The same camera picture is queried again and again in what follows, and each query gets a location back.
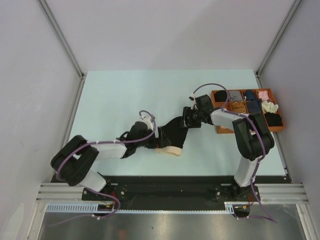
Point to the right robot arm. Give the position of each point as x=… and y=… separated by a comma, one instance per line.
x=253, y=138

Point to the rolled grey striped garment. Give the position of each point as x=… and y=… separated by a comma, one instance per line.
x=235, y=96

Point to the wooden compartment tray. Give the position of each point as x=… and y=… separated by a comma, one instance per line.
x=273, y=129

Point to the left aluminium frame post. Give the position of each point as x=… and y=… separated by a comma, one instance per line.
x=53, y=23

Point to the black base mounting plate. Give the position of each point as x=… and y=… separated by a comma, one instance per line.
x=175, y=190

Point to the rolled black garment front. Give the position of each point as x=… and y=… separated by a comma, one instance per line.
x=273, y=119

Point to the aluminium frame post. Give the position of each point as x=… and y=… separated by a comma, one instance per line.
x=278, y=36
x=53, y=23

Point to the black underwear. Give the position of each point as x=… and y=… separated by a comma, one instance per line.
x=171, y=137

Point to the white slotted cable duct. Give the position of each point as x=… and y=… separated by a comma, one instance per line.
x=103, y=208

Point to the right aluminium frame post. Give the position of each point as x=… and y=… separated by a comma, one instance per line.
x=278, y=36

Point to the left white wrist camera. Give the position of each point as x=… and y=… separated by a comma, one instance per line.
x=148, y=121

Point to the rolled cream garment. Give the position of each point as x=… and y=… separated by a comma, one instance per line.
x=269, y=107

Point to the rolled pink garment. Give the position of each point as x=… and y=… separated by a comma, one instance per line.
x=263, y=95

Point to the rolled black garment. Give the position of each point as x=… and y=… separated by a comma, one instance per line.
x=273, y=119
x=220, y=96

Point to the brown boxer underwear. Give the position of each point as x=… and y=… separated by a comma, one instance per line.
x=239, y=107

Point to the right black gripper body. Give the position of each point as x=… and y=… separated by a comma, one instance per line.
x=196, y=117

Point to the navy blue underwear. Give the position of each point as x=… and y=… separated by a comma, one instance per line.
x=254, y=106

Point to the rolled navy garment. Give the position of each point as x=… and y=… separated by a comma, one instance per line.
x=249, y=95

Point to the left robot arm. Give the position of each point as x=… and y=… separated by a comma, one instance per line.
x=72, y=164

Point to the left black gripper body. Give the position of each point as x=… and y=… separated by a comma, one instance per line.
x=152, y=142

